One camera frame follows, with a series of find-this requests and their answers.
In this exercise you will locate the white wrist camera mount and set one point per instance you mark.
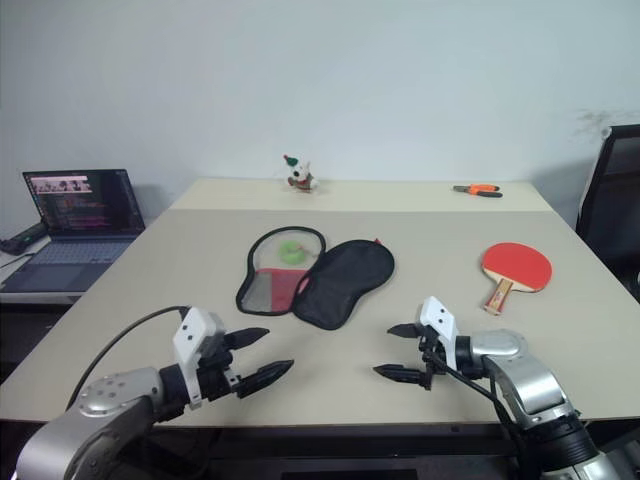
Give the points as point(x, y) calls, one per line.
point(440, 320)
point(192, 332)

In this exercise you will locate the green ball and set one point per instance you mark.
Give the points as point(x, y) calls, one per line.
point(289, 251)

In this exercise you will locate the open grey laptop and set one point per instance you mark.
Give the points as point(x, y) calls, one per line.
point(80, 205)

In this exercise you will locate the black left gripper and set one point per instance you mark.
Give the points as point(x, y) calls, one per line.
point(216, 375)

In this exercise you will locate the black handheld device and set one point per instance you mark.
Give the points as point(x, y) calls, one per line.
point(22, 239)

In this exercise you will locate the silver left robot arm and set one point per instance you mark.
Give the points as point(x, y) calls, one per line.
point(100, 400)

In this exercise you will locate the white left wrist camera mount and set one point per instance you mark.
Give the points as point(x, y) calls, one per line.
point(192, 332)

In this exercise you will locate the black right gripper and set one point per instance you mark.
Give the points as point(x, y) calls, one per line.
point(430, 357)

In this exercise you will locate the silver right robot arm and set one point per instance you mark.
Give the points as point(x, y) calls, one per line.
point(530, 380)

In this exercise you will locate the white plush toy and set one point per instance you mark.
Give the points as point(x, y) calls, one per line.
point(300, 175)

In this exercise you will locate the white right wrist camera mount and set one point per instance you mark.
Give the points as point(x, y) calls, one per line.
point(440, 320)

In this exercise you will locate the black office chair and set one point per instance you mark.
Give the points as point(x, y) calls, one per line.
point(615, 200)

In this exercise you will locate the black table frame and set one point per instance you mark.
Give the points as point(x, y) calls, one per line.
point(350, 445)

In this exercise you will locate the red table tennis paddle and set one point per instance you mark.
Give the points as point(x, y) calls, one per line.
point(515, 265)

